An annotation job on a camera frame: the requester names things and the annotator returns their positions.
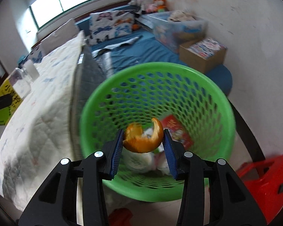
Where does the pink white plastic wrapper bag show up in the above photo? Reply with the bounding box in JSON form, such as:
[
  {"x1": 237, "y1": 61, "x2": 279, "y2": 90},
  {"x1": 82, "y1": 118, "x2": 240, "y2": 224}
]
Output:
[{"x1": 122, "y1": 123, "x2": 171, "y2": 176}]

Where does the orange peel piece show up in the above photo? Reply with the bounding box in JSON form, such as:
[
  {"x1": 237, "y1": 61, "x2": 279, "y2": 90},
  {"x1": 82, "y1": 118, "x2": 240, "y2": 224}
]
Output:
[{"x1": 123, "y1": 118, "x2": 164, "y2": 153}]

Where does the yellow green snack packet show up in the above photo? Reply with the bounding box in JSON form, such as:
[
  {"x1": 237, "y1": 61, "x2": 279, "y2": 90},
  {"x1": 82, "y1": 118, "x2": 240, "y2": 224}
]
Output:
[{"x1": 0, "y1": 79, "x2": 23, "y2": 138}]

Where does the clear plastic bottle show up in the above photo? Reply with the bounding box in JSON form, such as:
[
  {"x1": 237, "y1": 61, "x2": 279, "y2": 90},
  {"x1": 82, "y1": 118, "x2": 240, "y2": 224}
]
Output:
[{"x1": 8, "y1": 60, "x2": 40, "y2": 99}]

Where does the red plastic stool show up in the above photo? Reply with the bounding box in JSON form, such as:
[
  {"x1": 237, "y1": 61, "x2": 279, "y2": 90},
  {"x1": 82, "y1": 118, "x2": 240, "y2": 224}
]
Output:
[{"x1": 237, "y1": 155, "x2": 283, "y2": 224}]

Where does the cream quilted bed cover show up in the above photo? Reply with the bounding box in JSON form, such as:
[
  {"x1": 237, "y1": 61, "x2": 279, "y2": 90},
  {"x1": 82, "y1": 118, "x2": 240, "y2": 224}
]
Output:
[{"x1": 0, "y1": 32, "x2": 95, "y2": 211}]

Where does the butterfly pillow far left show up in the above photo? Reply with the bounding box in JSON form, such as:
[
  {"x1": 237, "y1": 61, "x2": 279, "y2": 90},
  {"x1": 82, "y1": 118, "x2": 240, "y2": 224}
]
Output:
[{"x1": 18, "y1": 43, "x2": 45, "y2": 68}]

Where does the red snack packet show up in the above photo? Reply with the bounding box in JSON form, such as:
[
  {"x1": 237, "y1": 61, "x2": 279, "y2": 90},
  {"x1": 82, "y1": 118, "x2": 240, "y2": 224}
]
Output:
[{"x1": 160, "y1": 114, "x2": 194, "y2": 150}]

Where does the beige plain pillow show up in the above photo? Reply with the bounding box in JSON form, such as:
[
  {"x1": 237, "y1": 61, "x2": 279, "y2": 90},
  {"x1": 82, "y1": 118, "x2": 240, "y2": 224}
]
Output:
[{"x1": 41, "y1": 19, "x2": 80, "y2": 55}]

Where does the butterfly pillow near toys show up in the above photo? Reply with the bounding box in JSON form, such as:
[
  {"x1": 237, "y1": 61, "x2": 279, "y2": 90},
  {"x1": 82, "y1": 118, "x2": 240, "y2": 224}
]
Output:
[{"x1": 88, "y1": 10, "x2": 135, "y2": 45}]

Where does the green plastic mesh basket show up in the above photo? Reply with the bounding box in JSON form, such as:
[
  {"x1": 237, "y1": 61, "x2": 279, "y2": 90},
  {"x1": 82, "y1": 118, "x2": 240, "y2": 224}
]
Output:
[{"x1": 79, "y1": 62, "x2": 237, "y2": 203}]

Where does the blue bed sheet mattress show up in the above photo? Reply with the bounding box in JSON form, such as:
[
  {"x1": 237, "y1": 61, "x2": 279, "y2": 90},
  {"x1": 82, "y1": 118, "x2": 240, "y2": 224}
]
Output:
[{"x1": 75, "y1": 4, "x2": 233, "y2": 97}]

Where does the brown cardboard box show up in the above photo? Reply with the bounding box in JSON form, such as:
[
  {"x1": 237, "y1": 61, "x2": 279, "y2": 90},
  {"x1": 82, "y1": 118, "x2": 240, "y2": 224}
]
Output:
[{"x1": 179, "y1": 37, "x2": 228, "y2": 73}]

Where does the colourful book in box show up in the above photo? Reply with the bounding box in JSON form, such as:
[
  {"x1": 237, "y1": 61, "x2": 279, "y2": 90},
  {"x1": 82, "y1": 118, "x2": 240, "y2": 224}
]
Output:
[{"x1": 188, "y1": 37, "x2": 227, "y2": 59}]

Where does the pink plush toy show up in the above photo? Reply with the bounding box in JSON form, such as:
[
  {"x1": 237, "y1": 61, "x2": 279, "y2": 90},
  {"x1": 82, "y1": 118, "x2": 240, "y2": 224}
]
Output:
[{"x1": 145, "y1": 4, "x2": 157, "y2": 14}]

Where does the clear plastic storage bin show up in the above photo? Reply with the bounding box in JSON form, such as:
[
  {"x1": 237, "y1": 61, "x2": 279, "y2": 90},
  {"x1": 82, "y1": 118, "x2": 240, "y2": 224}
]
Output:
[{"x1": 148, "y1": 11, "x2": 208, "y2": 54}]

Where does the orange fox plush toy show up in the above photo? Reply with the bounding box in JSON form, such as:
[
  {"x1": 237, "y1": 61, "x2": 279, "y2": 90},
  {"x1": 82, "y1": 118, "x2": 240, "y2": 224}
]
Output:
[{"x1": 154, "y1": 0, "x2": 168, "y2": 12}]

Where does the patterned cloth in bin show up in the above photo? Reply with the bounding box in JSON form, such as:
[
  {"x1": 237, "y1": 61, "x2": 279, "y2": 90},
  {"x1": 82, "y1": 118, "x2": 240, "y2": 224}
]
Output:
[{"x1": 167, "y1": 10, "x2": 196, "y2": 22}]

